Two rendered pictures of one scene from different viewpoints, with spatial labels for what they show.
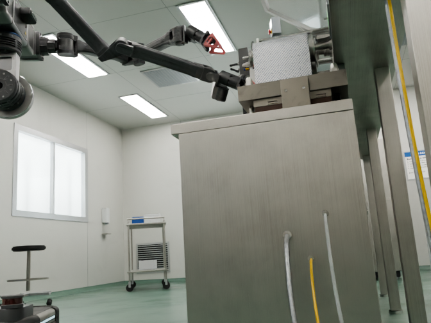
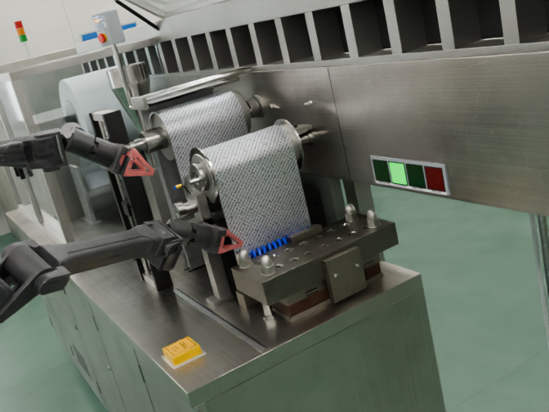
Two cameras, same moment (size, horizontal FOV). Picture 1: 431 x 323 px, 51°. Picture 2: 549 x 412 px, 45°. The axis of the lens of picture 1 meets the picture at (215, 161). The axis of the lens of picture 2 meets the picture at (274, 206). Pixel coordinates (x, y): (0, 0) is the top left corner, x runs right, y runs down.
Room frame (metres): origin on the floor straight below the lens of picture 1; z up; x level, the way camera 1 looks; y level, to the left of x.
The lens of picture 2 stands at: (0.55, 0.79, 1.62)
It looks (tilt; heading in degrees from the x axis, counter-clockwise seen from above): 17 degrees down; 317
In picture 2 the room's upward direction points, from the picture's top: 14 degrees counter-clockwise
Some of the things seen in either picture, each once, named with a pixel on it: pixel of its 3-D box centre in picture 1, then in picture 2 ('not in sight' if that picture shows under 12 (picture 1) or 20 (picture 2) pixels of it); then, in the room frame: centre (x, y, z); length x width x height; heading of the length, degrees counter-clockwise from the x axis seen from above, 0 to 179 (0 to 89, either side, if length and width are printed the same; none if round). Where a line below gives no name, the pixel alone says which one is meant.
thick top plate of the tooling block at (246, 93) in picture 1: (293, 92); (316, 255); (1.65, -0.32, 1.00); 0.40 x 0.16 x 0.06; 74
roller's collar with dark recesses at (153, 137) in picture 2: not in sight; (153, 140); (2.11, -0.25, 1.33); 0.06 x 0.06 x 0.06; 74
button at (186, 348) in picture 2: not in sight; (181, 351); (1.77, 0.06, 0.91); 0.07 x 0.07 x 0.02; 74
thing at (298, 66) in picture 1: (283, 79); (268, 216); (1.77, -0.30, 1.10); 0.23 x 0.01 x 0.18; 74
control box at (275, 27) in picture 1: (274, 27); (106, 29); (2.38, -0.38, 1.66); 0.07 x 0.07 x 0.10; 2
